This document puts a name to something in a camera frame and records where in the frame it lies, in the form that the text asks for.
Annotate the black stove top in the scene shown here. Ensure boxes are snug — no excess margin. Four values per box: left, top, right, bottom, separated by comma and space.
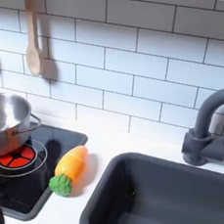
0, 119, 97, 224

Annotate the orange toy carrot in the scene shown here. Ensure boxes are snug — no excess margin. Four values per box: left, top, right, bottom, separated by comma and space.
43, 145, 94, 200

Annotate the dark grey sink basin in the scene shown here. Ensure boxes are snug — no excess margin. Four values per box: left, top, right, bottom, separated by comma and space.
71, 141, 224, 224

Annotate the dark grey tap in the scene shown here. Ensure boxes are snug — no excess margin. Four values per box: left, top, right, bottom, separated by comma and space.
174, 86, 224, 169

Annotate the wooden spoon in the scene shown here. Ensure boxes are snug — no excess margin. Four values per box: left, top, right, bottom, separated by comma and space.
19, 0, 47, 78

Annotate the steel pot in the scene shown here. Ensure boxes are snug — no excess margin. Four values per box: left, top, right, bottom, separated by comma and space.
0, 87, 46, 157

